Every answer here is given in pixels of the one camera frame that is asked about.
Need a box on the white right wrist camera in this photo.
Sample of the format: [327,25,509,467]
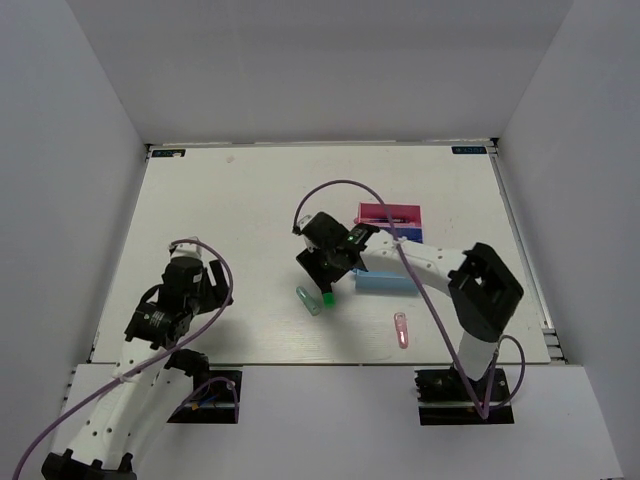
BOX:
[293,214,315,252]

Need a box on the green cap black highlighter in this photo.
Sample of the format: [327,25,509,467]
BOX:
[322,292,335,308]

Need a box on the left corner table label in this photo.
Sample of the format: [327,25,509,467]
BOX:
[151,149,186,158]

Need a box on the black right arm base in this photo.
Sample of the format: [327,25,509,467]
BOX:
[414,368,515,426]

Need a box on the light blue plastic bin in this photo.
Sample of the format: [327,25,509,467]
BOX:
[354,270,418,296]

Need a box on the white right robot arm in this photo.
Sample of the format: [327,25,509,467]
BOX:
[293,212,524,406]

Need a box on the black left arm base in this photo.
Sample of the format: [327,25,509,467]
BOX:
[168,368,243,425]

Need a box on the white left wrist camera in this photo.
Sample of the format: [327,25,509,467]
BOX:
[168,238,203,267]

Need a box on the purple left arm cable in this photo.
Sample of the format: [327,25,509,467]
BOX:
[13,238,241,480]

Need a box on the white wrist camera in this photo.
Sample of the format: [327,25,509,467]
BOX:
[168,238,203,267]
[293,214,315,252]

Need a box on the pink plastic bin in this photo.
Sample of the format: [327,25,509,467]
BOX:
[354,202,422,228]

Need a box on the corner table label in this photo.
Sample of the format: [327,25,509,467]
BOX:
[451,145,487,155]
[151,149,186,158]

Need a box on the right corner table label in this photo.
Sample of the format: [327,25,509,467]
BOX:
[451,145,487,155]

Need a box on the purple plastic bin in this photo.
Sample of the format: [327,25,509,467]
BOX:
[395,224,423,243]

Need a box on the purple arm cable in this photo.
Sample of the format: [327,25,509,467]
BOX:
[13,238,241,480]
[291,179,526,419]

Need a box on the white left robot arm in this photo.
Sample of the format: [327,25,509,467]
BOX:
[41,238,233,479]

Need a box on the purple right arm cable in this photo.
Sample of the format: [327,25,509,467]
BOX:
[291,179,526,419]

